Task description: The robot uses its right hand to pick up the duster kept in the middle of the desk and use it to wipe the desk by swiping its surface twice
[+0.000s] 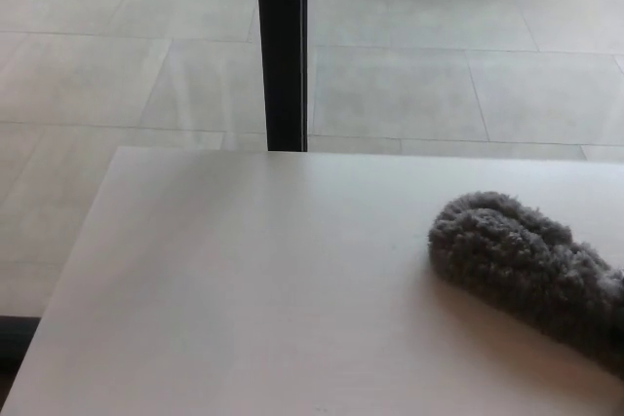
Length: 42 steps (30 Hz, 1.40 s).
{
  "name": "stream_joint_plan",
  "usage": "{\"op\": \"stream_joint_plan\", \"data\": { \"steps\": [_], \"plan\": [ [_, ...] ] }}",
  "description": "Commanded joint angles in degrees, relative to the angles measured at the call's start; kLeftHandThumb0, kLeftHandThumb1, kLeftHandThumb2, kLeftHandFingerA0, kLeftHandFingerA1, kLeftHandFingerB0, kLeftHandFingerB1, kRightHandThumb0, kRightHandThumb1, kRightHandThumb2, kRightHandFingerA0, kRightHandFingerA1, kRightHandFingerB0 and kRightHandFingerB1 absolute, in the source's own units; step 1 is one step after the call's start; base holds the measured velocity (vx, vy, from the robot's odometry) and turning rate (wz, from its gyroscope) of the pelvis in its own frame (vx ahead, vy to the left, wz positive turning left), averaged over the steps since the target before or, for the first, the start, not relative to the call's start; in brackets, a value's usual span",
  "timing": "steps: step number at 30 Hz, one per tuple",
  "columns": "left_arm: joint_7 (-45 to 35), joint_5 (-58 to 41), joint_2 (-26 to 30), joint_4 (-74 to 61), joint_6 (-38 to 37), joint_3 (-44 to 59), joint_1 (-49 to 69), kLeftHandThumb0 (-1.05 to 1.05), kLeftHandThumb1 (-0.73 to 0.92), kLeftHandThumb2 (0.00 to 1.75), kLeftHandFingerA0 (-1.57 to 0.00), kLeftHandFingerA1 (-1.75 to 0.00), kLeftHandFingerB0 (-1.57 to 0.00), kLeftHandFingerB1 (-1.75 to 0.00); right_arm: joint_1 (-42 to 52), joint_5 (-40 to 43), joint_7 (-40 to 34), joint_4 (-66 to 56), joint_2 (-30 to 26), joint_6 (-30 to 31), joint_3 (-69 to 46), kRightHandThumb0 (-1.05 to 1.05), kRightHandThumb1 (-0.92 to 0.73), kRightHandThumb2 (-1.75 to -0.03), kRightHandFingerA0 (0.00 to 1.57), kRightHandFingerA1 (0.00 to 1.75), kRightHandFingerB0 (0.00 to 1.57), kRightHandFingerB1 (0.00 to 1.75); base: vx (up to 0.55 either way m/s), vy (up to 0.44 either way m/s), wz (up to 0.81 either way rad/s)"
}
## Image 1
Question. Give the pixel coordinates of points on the grey microfibre duster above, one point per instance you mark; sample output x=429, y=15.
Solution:
x=526, y=270

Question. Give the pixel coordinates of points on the black vertical window frame post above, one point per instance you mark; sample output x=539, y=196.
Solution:
x=284, y=50

